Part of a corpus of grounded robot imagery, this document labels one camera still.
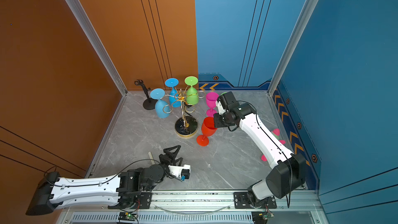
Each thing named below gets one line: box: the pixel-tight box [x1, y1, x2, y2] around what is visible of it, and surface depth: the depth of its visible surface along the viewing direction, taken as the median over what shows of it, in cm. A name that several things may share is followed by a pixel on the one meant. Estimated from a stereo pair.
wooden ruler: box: [148, 151, 155, 165], surface depth 89 cm
